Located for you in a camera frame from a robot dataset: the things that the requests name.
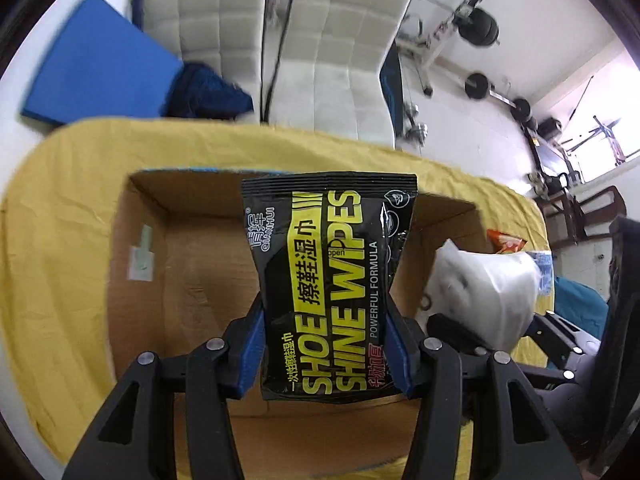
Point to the chrome dumbbells on floor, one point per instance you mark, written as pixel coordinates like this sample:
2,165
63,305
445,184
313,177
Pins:
415,132

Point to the barbell on rack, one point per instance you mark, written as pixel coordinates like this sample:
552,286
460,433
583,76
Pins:
472,23

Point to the light blue tissue pack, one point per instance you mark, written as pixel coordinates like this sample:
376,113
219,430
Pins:
544,263

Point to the black blue bench pad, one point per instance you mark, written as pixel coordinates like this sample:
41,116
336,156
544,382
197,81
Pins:
391,84

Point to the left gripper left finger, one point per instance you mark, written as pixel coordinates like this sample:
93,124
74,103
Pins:
132,435

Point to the right white padded chair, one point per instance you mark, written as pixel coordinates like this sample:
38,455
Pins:
327,76

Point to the blue foam mat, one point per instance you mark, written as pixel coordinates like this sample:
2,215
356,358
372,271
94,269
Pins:
101,65

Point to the left white padded chair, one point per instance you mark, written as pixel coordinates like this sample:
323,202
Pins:
226,35

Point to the dark wooden chair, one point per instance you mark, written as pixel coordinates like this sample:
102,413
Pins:
599,209

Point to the yellow table cloth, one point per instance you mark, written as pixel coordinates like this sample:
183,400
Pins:
56,222

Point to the white weight bench rack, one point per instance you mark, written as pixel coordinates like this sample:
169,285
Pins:
423,57

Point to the teal blanket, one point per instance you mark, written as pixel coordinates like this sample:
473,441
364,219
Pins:
580,305

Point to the dark blue cloth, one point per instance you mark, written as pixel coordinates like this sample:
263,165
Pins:
198,92

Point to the white soft packet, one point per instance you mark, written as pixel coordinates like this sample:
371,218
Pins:
491,295

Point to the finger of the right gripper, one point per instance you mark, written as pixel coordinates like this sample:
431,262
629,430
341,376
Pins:
446,332
555,335

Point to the black shoe shine wipes pack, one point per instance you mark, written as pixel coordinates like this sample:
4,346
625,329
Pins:
326,247

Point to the orange panda snack bag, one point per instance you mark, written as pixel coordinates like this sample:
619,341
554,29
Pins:
505,243

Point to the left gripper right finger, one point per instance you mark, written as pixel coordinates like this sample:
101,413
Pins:
459,381

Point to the cardboard box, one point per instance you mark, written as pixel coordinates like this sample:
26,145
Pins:
180,271

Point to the small barbell on floor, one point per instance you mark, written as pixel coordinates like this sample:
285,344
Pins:
478,87

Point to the white padded chair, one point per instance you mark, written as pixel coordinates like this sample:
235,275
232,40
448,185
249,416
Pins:
226,35
327,76

